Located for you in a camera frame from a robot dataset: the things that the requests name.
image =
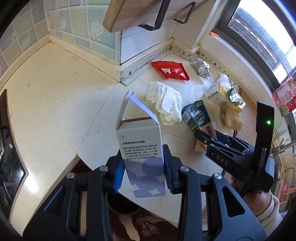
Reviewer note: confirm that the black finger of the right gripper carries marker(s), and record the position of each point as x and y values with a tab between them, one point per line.
203	137
222	138

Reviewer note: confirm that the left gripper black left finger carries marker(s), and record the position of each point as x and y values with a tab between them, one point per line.
77	208

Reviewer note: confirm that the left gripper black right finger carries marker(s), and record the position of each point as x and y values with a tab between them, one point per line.
210	208

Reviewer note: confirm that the green beige milk carton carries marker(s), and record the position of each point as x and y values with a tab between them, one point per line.
196	116

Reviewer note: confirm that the white purple carton box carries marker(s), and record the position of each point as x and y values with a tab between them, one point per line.
139	136

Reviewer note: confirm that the person's right hand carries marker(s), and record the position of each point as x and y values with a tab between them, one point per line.
258	202

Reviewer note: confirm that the beige loofah scrubber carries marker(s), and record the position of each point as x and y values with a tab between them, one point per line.
231	118

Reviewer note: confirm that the torn white green packaging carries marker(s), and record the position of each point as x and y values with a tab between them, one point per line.
223	93

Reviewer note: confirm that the black stovetop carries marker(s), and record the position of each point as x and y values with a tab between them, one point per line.
13	171

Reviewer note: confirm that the crumpled aluminium foil ball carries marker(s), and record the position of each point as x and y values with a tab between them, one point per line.
202	67

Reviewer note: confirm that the pink product box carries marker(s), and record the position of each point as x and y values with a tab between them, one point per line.
284	96

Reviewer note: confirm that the red snack wrapper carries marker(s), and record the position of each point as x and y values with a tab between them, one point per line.
171	69

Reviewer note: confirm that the black metal board rack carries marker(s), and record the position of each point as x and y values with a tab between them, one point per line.
161	15

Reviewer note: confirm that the wooden cutting board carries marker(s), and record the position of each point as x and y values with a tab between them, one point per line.
122	15

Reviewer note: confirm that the dark window frame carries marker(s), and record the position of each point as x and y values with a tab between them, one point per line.
239	29

